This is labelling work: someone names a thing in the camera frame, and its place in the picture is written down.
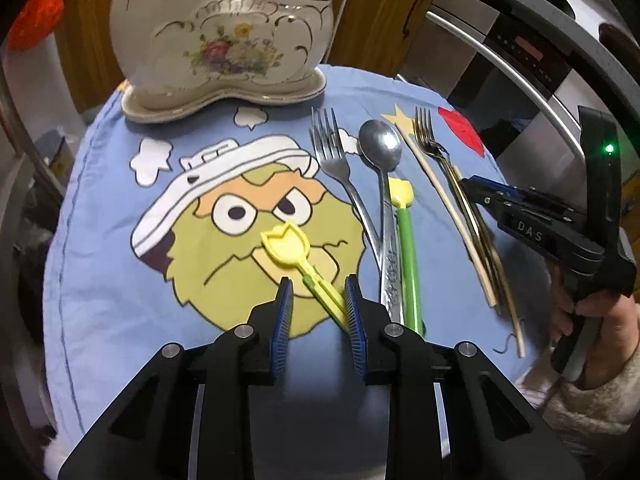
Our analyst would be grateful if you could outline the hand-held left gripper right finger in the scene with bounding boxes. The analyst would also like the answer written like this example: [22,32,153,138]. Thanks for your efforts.
[342,275,586,480]

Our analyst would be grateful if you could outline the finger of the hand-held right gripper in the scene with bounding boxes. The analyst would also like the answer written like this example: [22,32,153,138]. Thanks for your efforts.
[459,176,585,218]
[492,205,607,267]

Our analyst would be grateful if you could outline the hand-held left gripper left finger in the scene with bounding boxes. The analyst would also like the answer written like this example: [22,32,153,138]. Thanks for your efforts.
[57,277,296,480]

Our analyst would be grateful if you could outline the wooden chopstick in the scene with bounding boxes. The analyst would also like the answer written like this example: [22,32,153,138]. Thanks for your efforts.
[449,164,526,359]
[399,124,498,308]

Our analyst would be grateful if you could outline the gold fork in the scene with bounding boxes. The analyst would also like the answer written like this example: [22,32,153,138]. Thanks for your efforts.
[413,106,503,313]

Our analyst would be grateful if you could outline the yellow tulip plastic utensil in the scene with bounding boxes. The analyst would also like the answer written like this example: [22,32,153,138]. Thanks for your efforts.
[260,222,351,332]

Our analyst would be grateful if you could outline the green handled tulip utensil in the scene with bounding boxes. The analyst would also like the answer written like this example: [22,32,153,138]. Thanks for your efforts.
[387,176,427,338]

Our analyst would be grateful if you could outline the silver spoon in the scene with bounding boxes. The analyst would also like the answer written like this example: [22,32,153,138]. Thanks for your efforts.
[358,119,407,326]

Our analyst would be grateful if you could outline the silver fork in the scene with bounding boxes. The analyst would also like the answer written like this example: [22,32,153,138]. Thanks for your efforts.
[310,107,386,281]

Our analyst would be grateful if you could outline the floral ceramic utensil holder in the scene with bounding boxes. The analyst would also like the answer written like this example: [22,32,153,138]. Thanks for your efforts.
[109,0,335,111]

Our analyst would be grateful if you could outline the person's right forearm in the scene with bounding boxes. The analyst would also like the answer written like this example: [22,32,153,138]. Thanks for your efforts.
[540,350,640,456]

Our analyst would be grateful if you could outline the person's right hand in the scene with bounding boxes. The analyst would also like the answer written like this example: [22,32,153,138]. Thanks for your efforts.
[550,266,640,391]

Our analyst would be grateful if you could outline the stainless steel oven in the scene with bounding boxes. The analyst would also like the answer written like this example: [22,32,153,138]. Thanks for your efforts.
[395,0,640,196]

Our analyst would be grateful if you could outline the blue printed cloth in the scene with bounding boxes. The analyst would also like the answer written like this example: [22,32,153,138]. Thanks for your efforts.
[42,62,551,480]

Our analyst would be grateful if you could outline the cream ceramic saucer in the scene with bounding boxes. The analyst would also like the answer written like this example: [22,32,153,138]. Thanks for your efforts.
[121,71,327,125]

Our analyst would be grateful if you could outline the steel appliance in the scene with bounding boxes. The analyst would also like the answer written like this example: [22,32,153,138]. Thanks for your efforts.
[0,35,88,271]

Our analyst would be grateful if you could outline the red plastic bag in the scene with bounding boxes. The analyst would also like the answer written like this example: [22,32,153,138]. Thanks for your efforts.
[9,0,67,52]

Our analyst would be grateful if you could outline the long curved oven handle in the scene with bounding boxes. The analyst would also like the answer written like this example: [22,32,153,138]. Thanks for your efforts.
[424,9,597,162]

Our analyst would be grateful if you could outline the dark cabinet handle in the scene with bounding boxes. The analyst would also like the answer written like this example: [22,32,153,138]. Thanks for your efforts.
[406,0,427,42]

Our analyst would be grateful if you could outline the steel appliance handle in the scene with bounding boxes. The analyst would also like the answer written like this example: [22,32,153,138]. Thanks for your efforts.
[0,67,67,197]

